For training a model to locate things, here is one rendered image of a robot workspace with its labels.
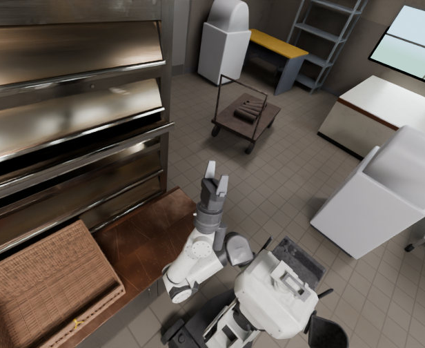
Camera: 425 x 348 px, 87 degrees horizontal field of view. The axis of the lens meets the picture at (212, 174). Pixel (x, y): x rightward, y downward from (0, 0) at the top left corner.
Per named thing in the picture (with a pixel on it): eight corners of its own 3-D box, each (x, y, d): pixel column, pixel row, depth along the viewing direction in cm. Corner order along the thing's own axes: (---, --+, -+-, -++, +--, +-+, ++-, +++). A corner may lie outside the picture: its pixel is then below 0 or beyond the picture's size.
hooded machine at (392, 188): (328, 197, 313) (408, 109, 214) (370, 226, 290) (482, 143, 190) (305, 225, 273) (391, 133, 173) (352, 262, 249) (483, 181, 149)
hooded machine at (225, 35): (220, 70, 555) (234, -7, 447) (239, 81, 529) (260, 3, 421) (196, 75, 509) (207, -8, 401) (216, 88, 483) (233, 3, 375)
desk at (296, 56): (244, 63, 612) (254, 28, 551) (292, 89, 551) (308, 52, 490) (225, 68, 566) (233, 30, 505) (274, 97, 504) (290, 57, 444)
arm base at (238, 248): (215, 242, 102) (234, 227, 103) (232, 266, 100) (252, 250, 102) (217, 247, 87) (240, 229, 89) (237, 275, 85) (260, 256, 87)
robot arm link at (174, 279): (176, 246, 80) (153, 279, 87) (187, 271, 74) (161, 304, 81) (198, 245, 88) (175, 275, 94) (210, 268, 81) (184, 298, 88)
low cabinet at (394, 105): (425, 144, 474) (460, 112, 418) (406, 190, 355) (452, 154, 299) (350, 106, 540) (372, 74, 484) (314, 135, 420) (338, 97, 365)
